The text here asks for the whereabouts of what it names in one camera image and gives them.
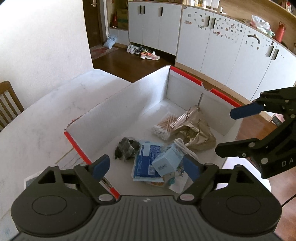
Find wooden chair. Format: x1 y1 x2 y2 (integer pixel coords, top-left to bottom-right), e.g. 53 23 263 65
1 81 25 131

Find light blue small box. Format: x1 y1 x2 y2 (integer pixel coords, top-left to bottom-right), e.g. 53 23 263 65
152 143 184 177

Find pink sneakers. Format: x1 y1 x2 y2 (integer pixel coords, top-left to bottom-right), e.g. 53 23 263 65
140 50 160 61

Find orange snack sachet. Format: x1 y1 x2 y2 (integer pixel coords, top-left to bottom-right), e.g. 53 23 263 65
148 165 189 194

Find white tissue pack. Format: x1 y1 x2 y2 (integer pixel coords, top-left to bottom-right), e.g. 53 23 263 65
23 176 37 189

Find grey wall cabinet unit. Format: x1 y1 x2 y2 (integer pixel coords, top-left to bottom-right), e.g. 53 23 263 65
126 1 295 103

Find black wrapper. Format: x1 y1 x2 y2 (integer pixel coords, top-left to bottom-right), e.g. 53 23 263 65
114 137 140 161

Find blue wet wipe pack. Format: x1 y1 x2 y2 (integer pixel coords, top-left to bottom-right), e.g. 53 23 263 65
132 141 164 184

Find red cardboard shoe box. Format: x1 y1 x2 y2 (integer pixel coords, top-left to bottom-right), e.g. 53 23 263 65
64 66 241 196

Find white usb cable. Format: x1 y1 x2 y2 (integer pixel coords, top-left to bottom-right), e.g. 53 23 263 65
174 138 199 161

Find cotton swab bag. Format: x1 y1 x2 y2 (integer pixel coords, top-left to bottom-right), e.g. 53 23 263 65
152 112 177 141

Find silver foil snack bag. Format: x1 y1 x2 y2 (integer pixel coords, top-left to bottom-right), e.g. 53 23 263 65
170 105 217 151

